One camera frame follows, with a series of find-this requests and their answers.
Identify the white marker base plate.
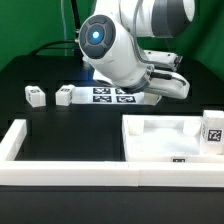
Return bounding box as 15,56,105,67
72,87,150,105

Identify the white U-shaped fence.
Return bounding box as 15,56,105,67
0,119,224,188

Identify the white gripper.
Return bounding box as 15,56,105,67
143,50,190,99

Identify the thin grey cable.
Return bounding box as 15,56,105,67
60,0,69,57

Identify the white square table top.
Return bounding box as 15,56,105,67
122,115,214,163

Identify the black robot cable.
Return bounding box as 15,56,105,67
29,0,84,57

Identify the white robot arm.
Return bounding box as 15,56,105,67
79,0,195,99

